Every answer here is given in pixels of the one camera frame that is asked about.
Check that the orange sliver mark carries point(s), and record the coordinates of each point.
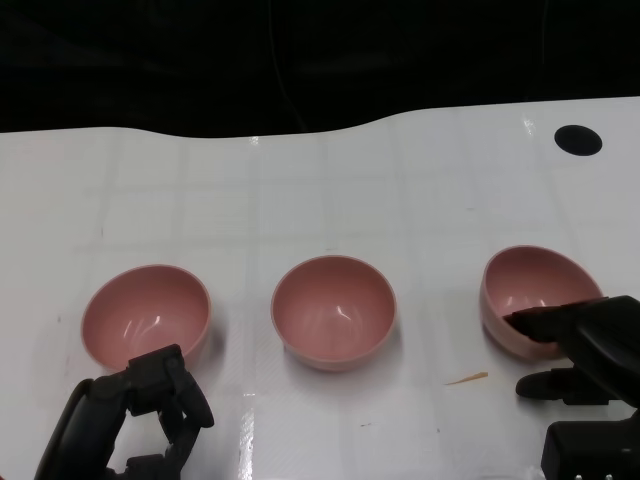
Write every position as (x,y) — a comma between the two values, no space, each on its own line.
(470,378)

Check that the black backdrop cloth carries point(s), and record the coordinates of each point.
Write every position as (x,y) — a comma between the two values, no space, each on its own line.
(150,60)

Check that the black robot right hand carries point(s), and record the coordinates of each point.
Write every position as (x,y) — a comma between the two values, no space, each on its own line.
(600,340)

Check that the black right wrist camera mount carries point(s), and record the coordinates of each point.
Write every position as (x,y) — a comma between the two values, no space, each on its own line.
(590,450)

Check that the black round table grommet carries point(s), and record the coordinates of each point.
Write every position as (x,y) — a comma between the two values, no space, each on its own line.
(577,140)

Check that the pink plastic bowl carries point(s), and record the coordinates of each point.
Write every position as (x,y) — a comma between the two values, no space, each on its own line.
(530,280)
(332,310)
(145,310)

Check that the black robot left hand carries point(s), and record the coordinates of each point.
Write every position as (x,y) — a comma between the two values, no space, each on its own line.
(100,415)

